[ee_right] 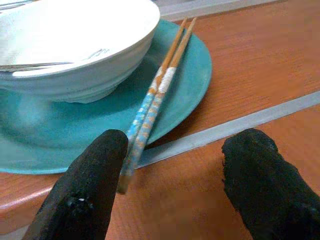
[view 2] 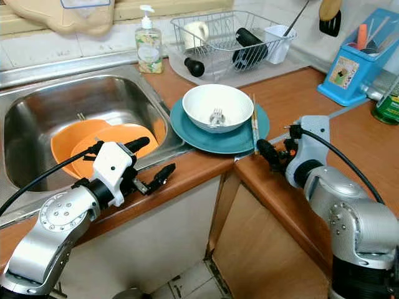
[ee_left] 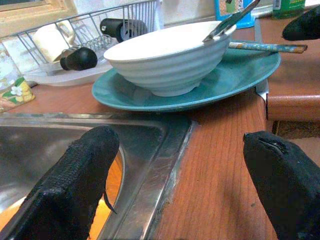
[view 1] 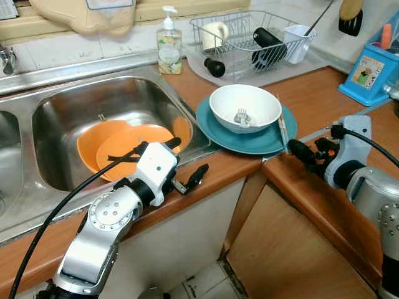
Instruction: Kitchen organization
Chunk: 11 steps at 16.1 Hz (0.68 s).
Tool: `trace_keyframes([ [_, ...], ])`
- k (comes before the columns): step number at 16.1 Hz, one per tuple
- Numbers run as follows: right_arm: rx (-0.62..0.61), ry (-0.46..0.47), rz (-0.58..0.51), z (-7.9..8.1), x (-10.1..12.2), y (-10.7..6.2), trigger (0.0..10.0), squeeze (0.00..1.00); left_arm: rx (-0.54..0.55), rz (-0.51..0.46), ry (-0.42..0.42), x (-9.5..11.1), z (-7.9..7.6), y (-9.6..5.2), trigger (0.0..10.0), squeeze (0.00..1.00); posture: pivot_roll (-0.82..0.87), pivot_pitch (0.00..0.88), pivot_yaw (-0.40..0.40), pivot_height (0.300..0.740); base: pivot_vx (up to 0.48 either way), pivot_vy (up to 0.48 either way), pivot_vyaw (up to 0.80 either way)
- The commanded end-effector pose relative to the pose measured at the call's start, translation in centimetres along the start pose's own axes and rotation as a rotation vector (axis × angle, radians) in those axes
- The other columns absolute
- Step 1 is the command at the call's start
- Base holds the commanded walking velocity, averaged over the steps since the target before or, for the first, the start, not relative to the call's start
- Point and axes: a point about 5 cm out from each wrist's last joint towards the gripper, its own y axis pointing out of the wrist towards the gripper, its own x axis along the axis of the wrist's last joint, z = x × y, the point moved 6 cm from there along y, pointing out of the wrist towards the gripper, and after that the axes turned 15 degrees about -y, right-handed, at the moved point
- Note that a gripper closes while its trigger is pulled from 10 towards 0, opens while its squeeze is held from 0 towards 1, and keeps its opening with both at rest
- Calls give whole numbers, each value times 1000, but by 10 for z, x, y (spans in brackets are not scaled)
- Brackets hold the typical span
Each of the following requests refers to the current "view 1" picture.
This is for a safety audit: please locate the grey robot foot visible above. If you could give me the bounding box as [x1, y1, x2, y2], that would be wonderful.
[137, 287, 166, 299]

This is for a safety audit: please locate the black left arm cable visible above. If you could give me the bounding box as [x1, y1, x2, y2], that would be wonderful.
[7, 142, 150, 299]

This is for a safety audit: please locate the white cabinet door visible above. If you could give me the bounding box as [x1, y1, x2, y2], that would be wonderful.
[100, 176, 248, 299]

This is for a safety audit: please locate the orange utensil handle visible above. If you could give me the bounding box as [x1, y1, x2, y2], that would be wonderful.
[380, 23, 393, 50]

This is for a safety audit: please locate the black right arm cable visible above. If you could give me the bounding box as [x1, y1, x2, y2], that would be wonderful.
[329, 125, 399, 168]

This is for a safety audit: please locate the dark thin utensil handle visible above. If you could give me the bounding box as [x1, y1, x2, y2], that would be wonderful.
[304, 0, 336, 36]

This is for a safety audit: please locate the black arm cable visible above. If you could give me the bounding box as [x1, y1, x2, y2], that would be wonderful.
[7, 142, 150, 299]
[329, 125, 399, 168]

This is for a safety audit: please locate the orange plastic plate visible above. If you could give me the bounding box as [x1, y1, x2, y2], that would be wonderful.
[95, 123, 177, 183]

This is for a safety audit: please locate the teal plate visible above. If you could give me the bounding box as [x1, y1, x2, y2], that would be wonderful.
[196, 93, 298, 155]

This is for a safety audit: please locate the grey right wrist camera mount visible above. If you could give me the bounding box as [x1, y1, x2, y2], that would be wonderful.
[324, 115, 373, 187]

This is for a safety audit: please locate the black flask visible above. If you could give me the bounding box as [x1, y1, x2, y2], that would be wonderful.
[251, 27, 289, 70]

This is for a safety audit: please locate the wooden chopstick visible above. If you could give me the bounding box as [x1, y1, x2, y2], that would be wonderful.
[277, 107, 290, 152]

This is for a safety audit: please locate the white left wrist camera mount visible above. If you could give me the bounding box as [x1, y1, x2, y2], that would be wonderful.
[133, 142, 180, 207]

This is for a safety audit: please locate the clear plastic container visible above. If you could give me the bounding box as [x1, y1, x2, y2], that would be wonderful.
[85, 0, 135, 11]

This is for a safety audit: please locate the silver metal fork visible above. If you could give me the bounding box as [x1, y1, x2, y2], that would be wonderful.
[234, 108, 251, 128]

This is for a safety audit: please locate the cream mug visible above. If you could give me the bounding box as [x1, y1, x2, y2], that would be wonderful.
[201, 22, 230, 52]

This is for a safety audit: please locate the white wire dish rack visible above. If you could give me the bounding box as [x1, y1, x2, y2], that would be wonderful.
[189, 9, 317, 82]

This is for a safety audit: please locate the grey ribbed object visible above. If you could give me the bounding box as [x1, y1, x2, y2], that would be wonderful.
[0, 0, 19, 21]

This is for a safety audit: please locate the stainless steel sink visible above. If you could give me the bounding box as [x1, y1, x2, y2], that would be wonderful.
[0, 62, 219, 244]

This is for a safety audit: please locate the grey drain tray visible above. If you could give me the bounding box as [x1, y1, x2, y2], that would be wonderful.
[185, 53, 331, 88]

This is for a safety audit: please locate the chrome faucet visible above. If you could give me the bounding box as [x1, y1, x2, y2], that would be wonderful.
[0, 45, 17, 77]

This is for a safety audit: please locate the clear soap pump bottle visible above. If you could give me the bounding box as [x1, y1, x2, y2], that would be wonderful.
[156, 5, 184, 75]

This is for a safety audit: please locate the brown wooden cabinet door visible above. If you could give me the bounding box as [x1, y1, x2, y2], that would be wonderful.
[226, 183, 378, 299]

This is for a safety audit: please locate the beige plastic board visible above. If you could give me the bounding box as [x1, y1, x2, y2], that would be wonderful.
[28, 0, 137, 37]

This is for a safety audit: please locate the small silver metal object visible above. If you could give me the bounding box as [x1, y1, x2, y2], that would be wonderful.
[382, 83, 399, 100]

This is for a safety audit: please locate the black spatula wooden handle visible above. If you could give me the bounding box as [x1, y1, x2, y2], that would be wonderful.
[339, 0, 365, 37]

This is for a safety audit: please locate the blue plastic utensil holder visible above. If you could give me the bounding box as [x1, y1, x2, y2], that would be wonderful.
[338, 25, 399, 108]

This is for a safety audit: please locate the white cutlery cup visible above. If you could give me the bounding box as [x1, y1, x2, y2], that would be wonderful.
[284, 25, 317, 65]

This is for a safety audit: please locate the white ceramic bowl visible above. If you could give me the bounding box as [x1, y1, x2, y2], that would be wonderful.
[209, 84, 282, 135]

